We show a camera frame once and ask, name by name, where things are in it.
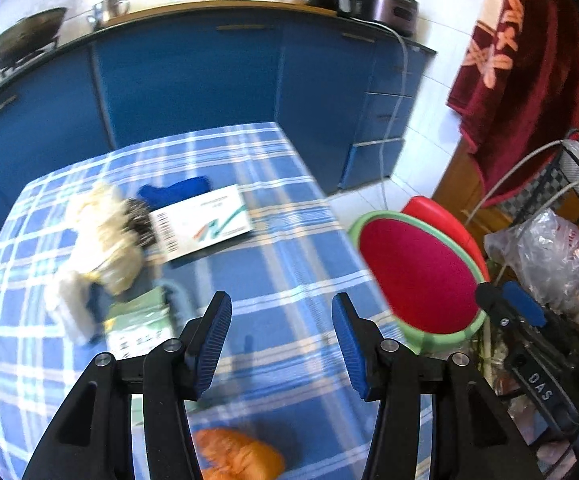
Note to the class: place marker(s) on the wooden door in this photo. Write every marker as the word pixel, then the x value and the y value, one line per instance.
pixel 462 185

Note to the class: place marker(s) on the green printed packet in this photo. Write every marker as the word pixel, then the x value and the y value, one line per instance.
pixel 139 325

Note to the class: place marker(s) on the maroon patterned towel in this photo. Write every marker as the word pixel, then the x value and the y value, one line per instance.
pixel 534 60

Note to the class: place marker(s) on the blue plaid tablecloth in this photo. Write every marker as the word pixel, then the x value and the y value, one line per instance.
pixel 279 270

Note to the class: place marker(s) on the red and green basin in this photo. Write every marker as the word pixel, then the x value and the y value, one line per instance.
pixel 419 270

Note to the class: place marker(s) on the blue kitchen cabinet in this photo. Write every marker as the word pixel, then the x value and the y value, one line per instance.
pixel 194 75

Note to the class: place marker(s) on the cream paper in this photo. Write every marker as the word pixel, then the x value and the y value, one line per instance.
pixel 106 240

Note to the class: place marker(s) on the black and white checkered cloth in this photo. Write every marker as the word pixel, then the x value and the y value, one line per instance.
pixel 539 187

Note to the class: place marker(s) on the steel kettle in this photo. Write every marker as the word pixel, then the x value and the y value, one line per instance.
pixel 109 10

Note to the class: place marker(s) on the white cardboard box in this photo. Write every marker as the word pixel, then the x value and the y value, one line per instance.
pixel 204 222

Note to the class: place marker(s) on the dark rice cooker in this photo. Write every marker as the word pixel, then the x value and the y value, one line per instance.
pixel 384 7

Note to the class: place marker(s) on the blue knitted cloth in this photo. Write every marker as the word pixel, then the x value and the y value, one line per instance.
pixel 174 191

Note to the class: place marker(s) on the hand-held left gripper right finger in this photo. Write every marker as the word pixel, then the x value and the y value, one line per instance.
pixel 348 335

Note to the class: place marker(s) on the steel wool scrubber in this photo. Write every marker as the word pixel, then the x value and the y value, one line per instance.
pixel 140 222

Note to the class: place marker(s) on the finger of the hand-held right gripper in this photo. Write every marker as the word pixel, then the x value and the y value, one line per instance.
pixel 523 302
pixel 492 301

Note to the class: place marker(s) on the orange plastic bag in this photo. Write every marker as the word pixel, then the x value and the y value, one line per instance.
pixel 239 452

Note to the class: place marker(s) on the clear plastic bag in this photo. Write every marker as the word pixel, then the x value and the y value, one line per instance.
pixel 544 255

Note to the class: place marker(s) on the black wok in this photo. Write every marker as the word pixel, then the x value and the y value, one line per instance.
pixel 21 35

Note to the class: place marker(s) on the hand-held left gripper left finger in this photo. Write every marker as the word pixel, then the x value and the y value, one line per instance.
pixel 215 332

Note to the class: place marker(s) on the red plastic stool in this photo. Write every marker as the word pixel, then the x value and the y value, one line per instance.
pixel 444 217

